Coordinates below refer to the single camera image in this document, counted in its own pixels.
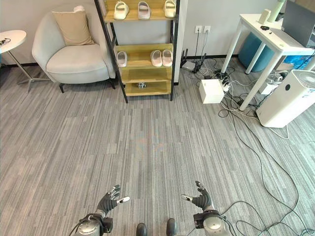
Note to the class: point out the teal round stool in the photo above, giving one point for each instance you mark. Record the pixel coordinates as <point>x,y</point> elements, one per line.
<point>256,52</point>

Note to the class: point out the white cloth on armchair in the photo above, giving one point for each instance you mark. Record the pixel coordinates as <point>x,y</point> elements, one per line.
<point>78,8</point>

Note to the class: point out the light grey armchair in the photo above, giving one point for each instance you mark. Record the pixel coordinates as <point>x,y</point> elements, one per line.
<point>71,51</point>

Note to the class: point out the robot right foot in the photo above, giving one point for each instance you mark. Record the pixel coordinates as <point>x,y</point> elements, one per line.
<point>171,227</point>

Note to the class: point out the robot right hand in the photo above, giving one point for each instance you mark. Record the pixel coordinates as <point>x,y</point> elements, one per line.
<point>202,198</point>

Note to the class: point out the blue patterned bag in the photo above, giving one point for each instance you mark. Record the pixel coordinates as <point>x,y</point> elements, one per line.
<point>299,62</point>

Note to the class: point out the small black object on desk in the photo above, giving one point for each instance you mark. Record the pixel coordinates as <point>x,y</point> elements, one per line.
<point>265,27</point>

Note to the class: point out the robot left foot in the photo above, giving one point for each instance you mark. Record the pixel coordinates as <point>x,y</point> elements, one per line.
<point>141,229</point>

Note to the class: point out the wooden shoe rack black frame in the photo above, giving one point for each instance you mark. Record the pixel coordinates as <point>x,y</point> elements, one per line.
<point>141,49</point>

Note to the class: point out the grey laptop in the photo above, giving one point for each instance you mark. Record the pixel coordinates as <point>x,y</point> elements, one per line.
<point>295,27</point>

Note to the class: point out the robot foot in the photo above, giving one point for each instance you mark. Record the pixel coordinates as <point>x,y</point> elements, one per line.
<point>141,229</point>
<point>171,227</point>

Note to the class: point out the round white side table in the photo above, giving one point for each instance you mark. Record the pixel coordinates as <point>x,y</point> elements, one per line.
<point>13,49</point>

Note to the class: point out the white power strip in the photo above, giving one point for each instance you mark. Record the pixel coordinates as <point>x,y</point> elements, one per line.
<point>226,83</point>

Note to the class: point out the white desk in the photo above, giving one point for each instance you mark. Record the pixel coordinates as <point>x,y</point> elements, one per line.
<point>265,46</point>

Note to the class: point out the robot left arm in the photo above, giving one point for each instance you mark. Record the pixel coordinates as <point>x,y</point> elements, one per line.
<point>92,225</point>

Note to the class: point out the small white speaker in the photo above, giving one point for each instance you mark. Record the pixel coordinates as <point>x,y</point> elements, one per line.
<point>264,15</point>

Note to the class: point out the white box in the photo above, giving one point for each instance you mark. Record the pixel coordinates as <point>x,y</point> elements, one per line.
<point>211,91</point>

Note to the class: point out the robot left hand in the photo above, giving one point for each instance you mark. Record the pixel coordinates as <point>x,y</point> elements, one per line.
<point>107,201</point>

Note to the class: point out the white wall socket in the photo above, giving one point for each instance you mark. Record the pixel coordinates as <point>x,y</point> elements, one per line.
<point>198,29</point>
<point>207,29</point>

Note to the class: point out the beige cushion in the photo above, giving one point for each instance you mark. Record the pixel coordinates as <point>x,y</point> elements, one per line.
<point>73,28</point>

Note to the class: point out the grey wifi router black antennas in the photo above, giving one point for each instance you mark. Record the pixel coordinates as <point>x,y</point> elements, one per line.
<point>192,64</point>

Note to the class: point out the small metal object on shelf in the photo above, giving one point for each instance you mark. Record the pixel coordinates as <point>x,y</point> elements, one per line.
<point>141,85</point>

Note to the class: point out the grey headphones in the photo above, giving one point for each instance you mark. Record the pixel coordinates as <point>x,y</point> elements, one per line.
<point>277,78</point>

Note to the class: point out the white air purifier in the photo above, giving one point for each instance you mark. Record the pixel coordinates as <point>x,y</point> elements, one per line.
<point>288,99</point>

